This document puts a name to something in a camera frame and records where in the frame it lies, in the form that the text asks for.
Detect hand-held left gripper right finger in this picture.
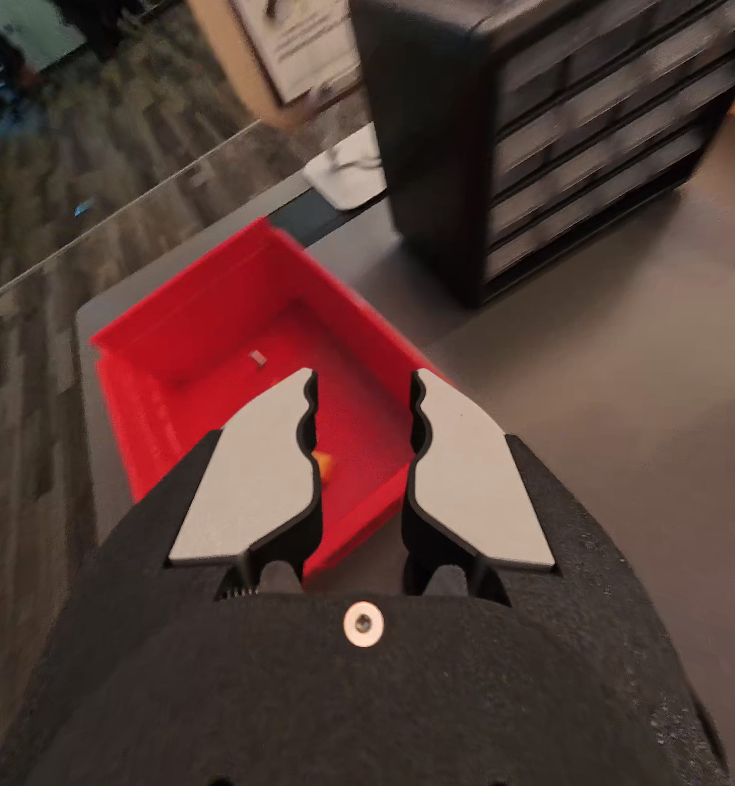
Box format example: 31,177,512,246
401,369,556,572

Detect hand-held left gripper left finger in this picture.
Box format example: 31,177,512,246
169,366,323,568

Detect red plastic bin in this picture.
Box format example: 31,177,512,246
92,218,448,580

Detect black drawer cabinet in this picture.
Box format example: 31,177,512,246
349,0,735,308

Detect black flat desk mat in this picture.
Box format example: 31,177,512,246
270,182,350,246

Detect white stand base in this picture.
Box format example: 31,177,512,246
300,123,389,212

